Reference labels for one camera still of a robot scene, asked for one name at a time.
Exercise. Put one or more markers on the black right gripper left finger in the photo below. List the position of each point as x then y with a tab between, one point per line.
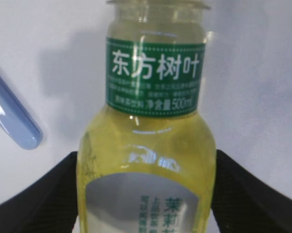
47	206

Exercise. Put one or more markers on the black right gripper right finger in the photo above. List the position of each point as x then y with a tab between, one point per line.
245	204

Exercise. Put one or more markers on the yellow tea bottle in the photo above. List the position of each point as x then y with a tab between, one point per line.
147	160

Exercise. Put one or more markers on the blue scissors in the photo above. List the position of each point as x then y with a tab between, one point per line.
16	121

